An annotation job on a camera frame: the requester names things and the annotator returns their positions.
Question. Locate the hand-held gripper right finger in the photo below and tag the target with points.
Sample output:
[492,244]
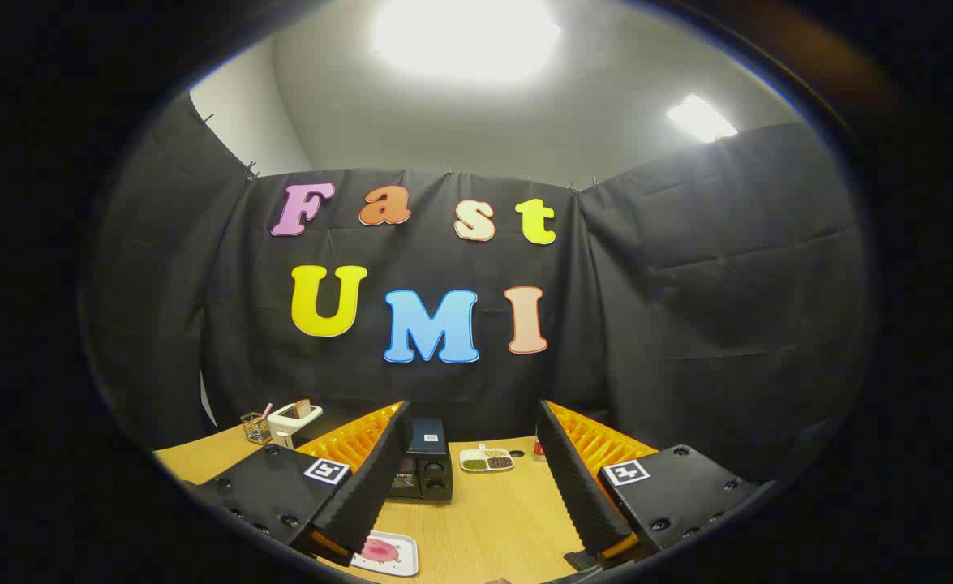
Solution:
[577,487]

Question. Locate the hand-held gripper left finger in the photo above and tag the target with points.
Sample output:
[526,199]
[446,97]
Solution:
[371,487]

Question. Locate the black toaster oven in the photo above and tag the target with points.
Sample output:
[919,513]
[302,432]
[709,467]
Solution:
[427,470]

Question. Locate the pink round meat slice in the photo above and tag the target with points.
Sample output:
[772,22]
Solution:
[379,551]

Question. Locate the white square plate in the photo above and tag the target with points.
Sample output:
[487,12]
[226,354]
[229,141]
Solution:
[407,564]

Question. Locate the white bread toaster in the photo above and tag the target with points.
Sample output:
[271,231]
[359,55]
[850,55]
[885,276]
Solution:
[285,423]

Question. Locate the white divided bean dish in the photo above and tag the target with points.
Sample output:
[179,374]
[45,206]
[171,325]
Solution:
[485,452]

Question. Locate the toasted bread slice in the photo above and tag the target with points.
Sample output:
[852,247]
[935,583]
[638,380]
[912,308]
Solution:
[303,408]

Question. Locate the black backdrop cloth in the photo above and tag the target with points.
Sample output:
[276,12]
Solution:
[671,324]

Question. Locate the small ceiling light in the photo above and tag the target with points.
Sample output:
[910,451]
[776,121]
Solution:
[699,118]

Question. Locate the large ceiling light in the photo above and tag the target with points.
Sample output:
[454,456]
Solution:
[464,36]

